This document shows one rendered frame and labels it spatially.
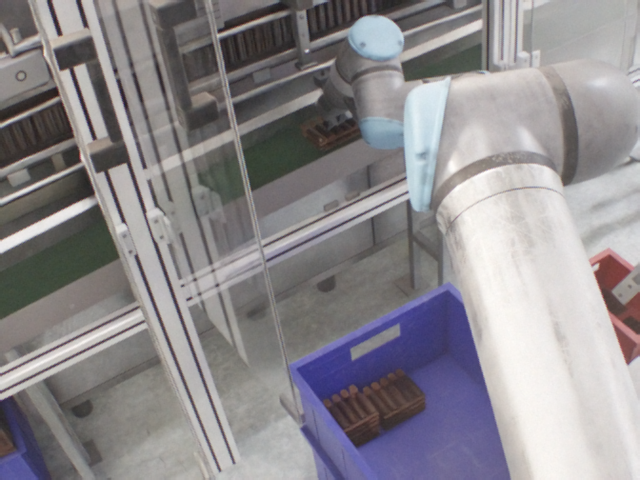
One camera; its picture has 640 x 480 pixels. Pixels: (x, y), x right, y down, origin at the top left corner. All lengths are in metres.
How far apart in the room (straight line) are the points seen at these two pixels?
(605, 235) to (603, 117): 1.74
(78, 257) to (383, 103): 0.67
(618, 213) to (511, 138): 1.89
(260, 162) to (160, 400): 0.79
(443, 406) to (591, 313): 1.10
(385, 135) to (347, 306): 1.02
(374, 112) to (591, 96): 0.59
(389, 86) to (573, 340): 0.76
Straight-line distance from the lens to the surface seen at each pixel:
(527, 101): 0.67
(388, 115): 1.22
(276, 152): 1.58
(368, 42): 1.25
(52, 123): 1.43
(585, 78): 0.70
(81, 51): 0.72
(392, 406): 1.58
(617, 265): 2.18
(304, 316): 2.16
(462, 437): 1.61
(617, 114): 0.71
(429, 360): 1.72
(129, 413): 2.06
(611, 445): 0.54
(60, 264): 1.50
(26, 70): 1.33
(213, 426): 1.74
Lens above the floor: 1.56
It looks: 42 degrees down
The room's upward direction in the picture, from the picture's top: 9 degrees counter-clockwise
